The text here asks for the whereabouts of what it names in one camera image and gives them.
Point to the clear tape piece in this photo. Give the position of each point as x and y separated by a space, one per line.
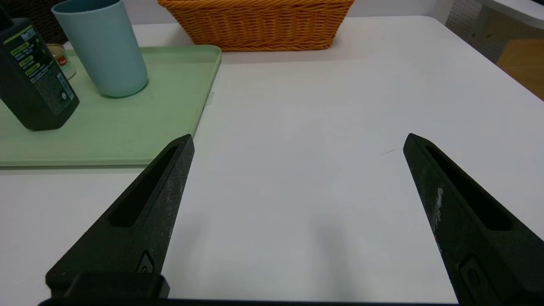
209 98

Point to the orange wicker basket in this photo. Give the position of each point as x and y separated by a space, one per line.
259 25

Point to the white side table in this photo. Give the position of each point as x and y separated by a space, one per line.
522 10

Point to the white perforated panel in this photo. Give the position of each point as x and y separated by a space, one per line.
467 25

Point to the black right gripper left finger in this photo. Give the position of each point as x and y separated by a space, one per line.
127 238

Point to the light green plastic tray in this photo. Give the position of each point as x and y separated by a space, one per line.
127 127

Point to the light blue plastic cup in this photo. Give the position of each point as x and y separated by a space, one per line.
110 55

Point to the black pump bottle green label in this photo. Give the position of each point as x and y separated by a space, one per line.
25 89

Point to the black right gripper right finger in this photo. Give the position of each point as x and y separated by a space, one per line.
476 246

